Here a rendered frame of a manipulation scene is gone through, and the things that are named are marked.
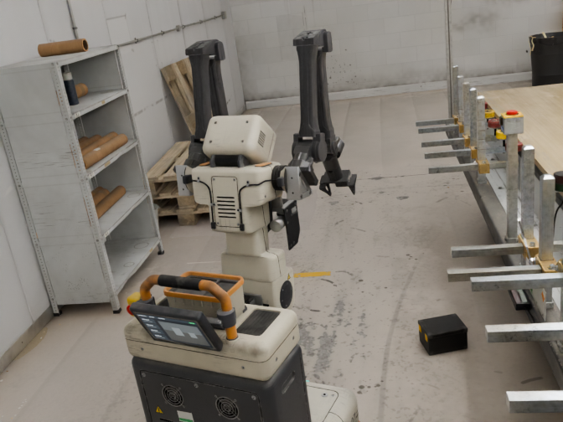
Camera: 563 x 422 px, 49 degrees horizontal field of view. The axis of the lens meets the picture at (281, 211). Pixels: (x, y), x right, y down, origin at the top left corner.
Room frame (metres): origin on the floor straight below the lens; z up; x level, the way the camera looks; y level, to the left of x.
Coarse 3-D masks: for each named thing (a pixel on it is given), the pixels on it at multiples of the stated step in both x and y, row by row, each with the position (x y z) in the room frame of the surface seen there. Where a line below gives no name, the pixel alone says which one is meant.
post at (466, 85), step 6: (462, 84) 3.45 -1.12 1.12; (468, 84) 3.42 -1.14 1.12; (462, 90) 3.46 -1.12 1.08; (468, 90) 3.42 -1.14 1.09; (468, 96) 3.42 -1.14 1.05; (468, 102) 3.42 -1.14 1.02; (468, 108) 3.42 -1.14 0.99; (468, 114) 3.42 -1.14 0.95; (468, 120) 3.42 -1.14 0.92; (468, 126) 3.42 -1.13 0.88; (468, 132) 3.42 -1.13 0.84
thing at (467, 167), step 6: (492, 162) 2.89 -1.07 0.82; (498, 162) 2.88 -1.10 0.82; (504, 162) 2.88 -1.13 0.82; (432, 168) 2.94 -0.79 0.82; (438, 168) 2.94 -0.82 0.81; (444, 168) 2.93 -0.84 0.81; (450, 168) 2.93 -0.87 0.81; (456, 168) 2.92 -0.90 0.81; (462, 168) 2.91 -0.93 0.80; (468, 168) 2.91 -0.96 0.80; (474, 168) 2.90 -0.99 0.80; (492, 168) 2.89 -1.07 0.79
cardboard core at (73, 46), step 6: (54, 42) 4.01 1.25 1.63; (60, 42) 3.99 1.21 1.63; (66, 42) 3.98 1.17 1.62; (72, 42) 3.97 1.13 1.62; (78, 42) 3.95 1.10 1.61; (84, 42) 4.01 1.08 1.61; (42, 48) 4.00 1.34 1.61; (48, 48) 3.99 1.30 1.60; (54, 48) 3.98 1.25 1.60; (60, 48) 3.97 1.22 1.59; (66, 48) 3.96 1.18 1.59; (72, 48) 3.96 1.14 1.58; (78, 48) 3.95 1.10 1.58; (84, 48) 4.01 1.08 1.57; (42, 54) 4.00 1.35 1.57; (48, 54) 4.00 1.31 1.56; (54, 54) 4.00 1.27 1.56
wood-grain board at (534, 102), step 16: (496, 96) 4.02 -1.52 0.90; (512, 96) 3.95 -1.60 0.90; (528, 96) 3.88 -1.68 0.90; (544, 96) 3.82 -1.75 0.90; (560, 96) 3.76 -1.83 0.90; (496, 112) 3.58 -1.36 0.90; (528, 112) 3.47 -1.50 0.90; (544, 112) 3.42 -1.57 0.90; (560, 112) 3.37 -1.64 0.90; (528, 128) 3.13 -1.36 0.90; (544, 128) 3.09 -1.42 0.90; (560, 128) 3.05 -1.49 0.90; (528, 144) 2.85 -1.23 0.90; (544, 144) 2.82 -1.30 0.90; (560, 144) 2.78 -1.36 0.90; (544, 160) 2.58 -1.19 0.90; (560, 160) 2.55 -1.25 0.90; (560, 192) 2.22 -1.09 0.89
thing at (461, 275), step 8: (448, 272) 1.73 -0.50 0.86; (456, 272) 1.73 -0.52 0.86; (464, 272) 1.72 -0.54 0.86; (472, 272) 1.71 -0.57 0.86; (480, 272) 1.71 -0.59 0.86; (488, 272) 1.70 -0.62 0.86; (496, 272) 1.70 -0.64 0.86; (504, 272) 1.69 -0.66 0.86; (512, 272) 1.69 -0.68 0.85; (520, 272) 1.68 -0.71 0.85; (528, 272) 1.68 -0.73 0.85; (536, 272) 1.68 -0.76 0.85; (448, 280) 1.73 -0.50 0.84; (456, 280) 1.72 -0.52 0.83; (464, 280) 1.72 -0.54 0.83
